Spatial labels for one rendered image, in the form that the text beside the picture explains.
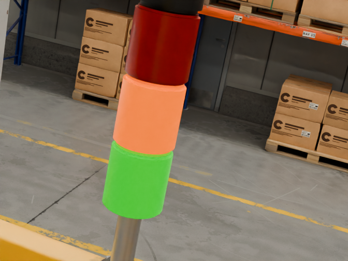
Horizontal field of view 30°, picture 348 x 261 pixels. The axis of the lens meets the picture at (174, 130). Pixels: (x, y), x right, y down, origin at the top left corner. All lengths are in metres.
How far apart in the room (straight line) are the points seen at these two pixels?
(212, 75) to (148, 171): 9.04
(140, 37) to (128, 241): 0.17
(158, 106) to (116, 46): 8.09
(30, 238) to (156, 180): 0.15
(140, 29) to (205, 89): 9.11
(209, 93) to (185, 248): 4.60
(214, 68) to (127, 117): 9.02
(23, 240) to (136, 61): 0.20
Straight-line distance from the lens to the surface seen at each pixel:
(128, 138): 0.49
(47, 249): 0.58
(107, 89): 8.70
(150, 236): 5.39
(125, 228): 0.54
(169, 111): 0.49
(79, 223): 5.40
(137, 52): 0.48
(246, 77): 9.50
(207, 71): 9.54
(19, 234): 0.60
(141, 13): 0.48
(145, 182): 0.50
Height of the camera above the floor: 2.38
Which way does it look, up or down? 17 degrees down
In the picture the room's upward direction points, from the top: 11 degrees clockwise
